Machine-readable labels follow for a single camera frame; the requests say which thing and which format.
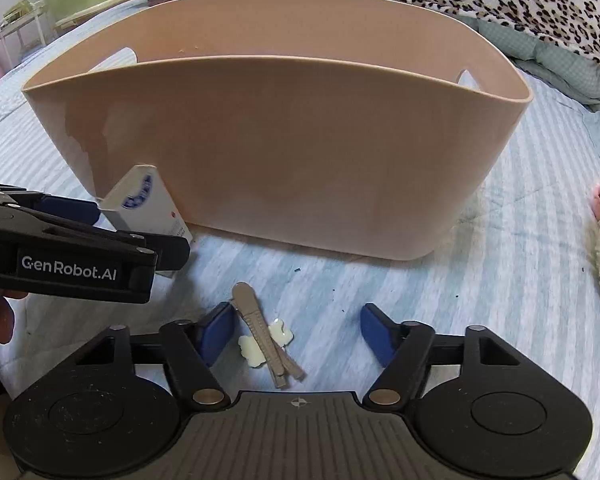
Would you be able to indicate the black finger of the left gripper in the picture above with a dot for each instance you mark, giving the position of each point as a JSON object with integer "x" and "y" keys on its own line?
{"x": 145, "y": 247}

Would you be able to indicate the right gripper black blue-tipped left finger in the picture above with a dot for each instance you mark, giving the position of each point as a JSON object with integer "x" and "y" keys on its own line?
{"x": 190, "y": 349}

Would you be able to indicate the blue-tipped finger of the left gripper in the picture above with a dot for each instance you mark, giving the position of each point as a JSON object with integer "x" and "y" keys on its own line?
{"x": 82, "y": 211}

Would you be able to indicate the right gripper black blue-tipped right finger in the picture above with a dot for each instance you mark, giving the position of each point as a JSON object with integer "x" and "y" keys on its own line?
{"x": 403, "y": 352}

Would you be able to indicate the white blue small carton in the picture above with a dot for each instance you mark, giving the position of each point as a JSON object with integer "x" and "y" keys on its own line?
{"x": 140, "y": 203}

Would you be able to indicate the beige hair clip with bow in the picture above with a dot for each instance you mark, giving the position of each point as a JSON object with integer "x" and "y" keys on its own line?
{"x": 279, "y": 363}

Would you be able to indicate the striped light blue bed sheet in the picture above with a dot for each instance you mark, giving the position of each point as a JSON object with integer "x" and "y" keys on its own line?
{"x": 520, "y": 260}

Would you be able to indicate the beige plastic storage basket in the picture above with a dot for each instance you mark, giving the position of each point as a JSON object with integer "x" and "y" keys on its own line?
{"x": 358, "y": 126}

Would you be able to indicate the light teal quilted duvet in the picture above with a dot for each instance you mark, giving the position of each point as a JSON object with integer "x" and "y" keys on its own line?
{"x": 572, "y": 74}

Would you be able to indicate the white wire side rack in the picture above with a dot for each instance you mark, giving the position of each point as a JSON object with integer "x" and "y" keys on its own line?
{"x": 16, "y": 18}

